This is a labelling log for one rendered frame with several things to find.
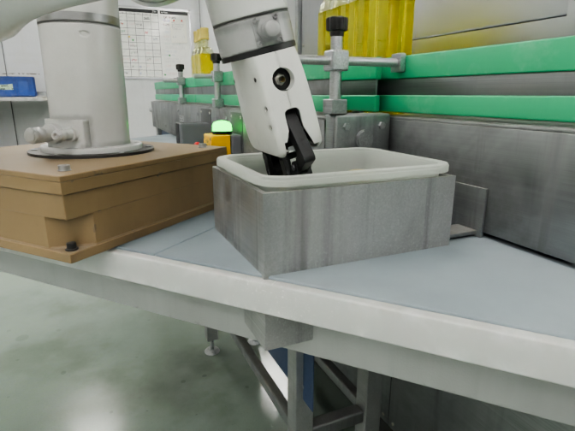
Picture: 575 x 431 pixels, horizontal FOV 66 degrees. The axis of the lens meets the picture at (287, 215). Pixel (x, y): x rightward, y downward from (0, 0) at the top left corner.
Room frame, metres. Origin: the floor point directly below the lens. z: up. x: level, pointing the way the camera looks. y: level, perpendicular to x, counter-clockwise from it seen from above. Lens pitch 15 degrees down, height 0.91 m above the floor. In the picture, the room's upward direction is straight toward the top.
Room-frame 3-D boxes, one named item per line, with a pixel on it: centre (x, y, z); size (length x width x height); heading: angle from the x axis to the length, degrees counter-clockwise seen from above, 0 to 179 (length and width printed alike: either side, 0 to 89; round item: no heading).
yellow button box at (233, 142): (1.01, 0.15, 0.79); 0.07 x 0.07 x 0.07; 24
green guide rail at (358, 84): (1.50, 0.22, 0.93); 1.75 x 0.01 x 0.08; 24
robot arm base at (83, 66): (0.59, 0.26, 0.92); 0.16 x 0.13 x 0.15; 166
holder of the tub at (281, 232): (0.51, -0.07, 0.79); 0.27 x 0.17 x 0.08; 114
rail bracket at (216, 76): (1.18, 0.20, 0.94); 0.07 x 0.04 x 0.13; 114
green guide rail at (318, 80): (1.47, 0.29, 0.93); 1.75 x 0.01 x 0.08; 24
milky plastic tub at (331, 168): (0.50, -0.05, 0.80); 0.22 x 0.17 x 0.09; 114
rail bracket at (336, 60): (0.65, -0.09, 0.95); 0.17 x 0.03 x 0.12; 114
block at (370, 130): (0.66, -0.10, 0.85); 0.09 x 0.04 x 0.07; 114
